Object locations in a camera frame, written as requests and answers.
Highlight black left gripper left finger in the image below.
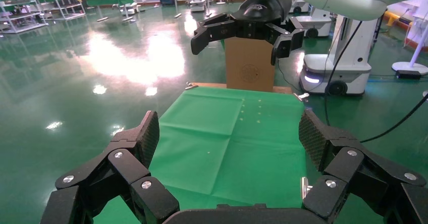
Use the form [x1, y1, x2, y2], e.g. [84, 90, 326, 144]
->
[40, 110, 180, 224]

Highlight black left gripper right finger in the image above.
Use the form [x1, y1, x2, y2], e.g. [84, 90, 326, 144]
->
[298, 108, 428, 224]

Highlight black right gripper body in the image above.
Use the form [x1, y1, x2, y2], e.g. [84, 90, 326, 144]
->
[230, 0, 293, 43]

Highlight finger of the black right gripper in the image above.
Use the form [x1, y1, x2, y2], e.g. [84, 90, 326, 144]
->
[190, 13, 237, 56]
[266, 16, 306, 67]

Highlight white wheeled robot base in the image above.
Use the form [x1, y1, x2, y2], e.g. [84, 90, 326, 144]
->
[298, 14, 380, 97]
[288, 0, 332, 39]

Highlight cardboard box with round print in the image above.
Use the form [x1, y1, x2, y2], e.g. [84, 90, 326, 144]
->
[225, 37, 277, 93]

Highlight black floor box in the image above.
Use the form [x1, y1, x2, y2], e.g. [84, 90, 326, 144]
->
[396, 70, 422, 80]

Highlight green table cloth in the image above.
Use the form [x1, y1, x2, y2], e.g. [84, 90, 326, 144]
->
[93, 86, 313, 224]

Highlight green covered table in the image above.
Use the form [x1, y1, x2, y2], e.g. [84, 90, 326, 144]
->
[83, 0, 135, 23]

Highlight white floor stand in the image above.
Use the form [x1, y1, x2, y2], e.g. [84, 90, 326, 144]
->
[392, 23, 428, 76]

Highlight white metal shelving rack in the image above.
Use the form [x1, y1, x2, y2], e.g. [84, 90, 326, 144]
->
[0, 0, 47, 34]
[36, 0, 87, 21]

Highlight black camera cable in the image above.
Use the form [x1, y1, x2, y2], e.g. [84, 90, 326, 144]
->
[324, 20, 363, 127]
[360, 93, 428, 144]

